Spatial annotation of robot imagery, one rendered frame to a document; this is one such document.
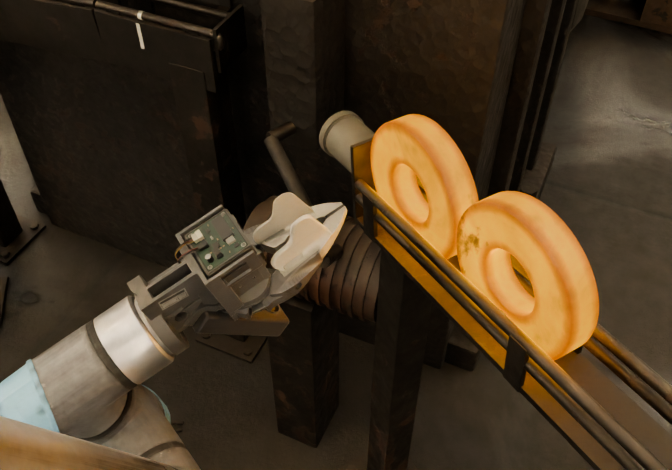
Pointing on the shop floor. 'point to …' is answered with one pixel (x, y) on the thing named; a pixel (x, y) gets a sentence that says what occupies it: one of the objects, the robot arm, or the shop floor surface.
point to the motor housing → (319, 330)
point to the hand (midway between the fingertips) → (336, 218)
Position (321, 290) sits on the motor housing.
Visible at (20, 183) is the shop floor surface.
